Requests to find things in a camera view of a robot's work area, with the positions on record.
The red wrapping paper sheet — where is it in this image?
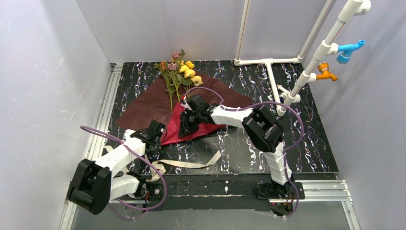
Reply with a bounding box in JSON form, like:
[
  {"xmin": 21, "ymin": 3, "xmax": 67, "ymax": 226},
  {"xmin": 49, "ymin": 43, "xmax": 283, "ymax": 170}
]
[{"xmin": 114, "ymin": 71, "xmax": 254, "ymax": 147}]

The pink fake flower bunch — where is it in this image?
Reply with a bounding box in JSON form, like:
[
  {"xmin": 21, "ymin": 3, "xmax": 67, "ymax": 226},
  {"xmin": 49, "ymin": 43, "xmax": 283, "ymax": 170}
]
[{"xmin": 153, "ymin": 49, "xmax": 185, "ymax": 111}]

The yellow fake flower bunch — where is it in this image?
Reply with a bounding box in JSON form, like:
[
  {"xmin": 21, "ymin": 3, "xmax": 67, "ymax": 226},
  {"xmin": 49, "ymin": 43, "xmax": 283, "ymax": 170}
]
[{"xmin": 177, "ymin": 60, "xmax": 203, "ymax": 92}]

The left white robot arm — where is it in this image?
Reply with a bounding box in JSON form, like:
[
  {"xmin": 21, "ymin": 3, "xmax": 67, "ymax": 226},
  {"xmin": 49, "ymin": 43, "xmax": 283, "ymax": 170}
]
[{"xmin": 66, "ymin": 120, "xmax": 165, "ymax": 215}]

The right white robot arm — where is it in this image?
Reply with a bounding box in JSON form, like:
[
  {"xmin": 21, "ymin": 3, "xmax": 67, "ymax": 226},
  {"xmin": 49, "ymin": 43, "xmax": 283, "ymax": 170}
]
[{"xmin": 179, "ymin": 94, "xmax": 292, "ymax": 185}]

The beige ribbon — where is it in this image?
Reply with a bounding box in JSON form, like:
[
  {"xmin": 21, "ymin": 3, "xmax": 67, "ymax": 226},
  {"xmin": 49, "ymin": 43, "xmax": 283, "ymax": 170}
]
[{"xmin": 95, "ymin": 141, "xmax": 221, "ymax": 182}]

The orange plastic faucet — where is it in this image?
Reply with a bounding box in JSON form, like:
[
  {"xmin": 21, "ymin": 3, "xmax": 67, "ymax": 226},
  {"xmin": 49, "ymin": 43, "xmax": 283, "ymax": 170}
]
[{"xmin": 316, "ymin": 62, "xmax": 338, "ymax": 81}]

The blue plastic faucet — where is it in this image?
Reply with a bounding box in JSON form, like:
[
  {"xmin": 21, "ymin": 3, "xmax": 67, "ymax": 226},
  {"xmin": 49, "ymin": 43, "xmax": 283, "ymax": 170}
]
[{"xmin": 336, "ymin": 40, "xmax": 366, "ymax": 64}]

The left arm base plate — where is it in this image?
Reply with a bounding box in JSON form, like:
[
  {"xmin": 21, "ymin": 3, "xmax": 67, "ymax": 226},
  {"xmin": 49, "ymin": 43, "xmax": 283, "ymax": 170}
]
[{"xmin": 115, "ymin": 181, "xmax": 164, "ymax": 202}]

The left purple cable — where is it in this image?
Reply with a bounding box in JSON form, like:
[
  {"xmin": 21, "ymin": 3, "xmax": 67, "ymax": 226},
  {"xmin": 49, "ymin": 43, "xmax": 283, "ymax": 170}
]
[{"xmin": 79, "ymin": 125, "xmax": 168, "ymax": 221}]

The white PVC pipe frame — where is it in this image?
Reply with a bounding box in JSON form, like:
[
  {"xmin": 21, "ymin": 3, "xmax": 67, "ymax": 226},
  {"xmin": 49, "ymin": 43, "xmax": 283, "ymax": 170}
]
[{"xmin": 234, "ymin": 0, "xmax": 372, "ymax": 116}]

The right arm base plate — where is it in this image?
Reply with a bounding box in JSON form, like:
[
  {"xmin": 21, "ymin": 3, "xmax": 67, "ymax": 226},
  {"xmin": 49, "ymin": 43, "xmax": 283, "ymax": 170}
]
[{"xmin": 253, "ymin": 182, "xmax": 305, "ymax": 217}]

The aluminium rail frame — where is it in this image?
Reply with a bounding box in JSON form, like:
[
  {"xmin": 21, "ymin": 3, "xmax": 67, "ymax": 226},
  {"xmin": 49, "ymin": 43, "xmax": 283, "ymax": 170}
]
[{"xmin": 58, "ymin": 63, "xmax": 362, "ymax": 230}]

